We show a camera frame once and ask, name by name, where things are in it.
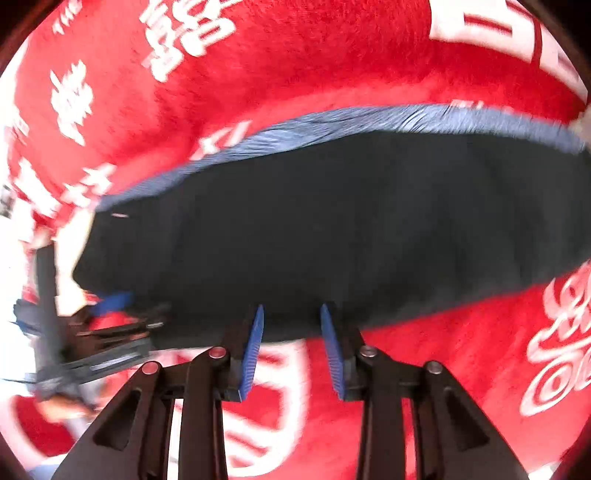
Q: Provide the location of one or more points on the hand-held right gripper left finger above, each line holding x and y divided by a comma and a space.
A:
253, 350

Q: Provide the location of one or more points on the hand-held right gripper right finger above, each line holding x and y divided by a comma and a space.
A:
333, 350

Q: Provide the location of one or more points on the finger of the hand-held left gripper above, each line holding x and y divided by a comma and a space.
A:
114, 303
134, 323

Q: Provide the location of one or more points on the black pants with blue waistband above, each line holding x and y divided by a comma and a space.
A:
323, 221

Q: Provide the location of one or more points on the red printed blanket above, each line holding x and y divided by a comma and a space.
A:
323, 69

